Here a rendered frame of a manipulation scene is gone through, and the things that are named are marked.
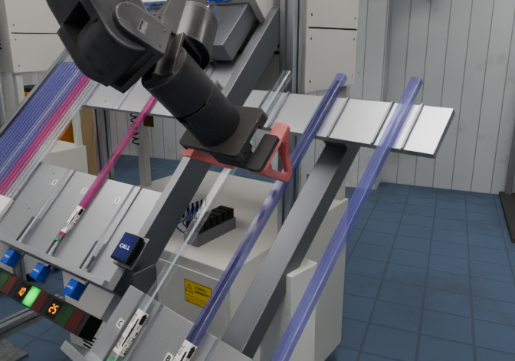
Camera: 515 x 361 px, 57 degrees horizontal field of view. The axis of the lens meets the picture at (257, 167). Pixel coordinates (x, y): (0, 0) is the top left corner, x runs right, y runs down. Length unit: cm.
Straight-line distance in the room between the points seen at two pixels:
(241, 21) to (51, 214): 59
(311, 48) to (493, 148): 283
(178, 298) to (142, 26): 91
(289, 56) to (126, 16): 71
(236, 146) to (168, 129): 418
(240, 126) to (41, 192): 72
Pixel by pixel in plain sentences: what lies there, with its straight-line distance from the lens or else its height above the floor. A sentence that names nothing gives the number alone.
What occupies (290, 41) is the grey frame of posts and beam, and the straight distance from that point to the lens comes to 113.
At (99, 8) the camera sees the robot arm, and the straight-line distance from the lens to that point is 46.
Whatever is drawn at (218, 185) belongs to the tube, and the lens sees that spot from 70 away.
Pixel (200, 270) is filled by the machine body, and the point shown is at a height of 60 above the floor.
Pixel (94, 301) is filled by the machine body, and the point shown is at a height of 36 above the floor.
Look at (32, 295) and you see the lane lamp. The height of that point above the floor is 66.
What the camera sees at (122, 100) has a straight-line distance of 121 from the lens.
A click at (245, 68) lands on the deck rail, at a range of 104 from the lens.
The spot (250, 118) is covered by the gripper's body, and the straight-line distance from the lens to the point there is 53.
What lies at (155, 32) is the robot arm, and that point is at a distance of 47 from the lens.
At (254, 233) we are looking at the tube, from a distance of 61.
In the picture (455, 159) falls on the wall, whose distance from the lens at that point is 397.
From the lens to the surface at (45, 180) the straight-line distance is 120.
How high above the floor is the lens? 113
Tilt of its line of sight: 15 degrees down
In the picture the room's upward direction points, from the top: straight up
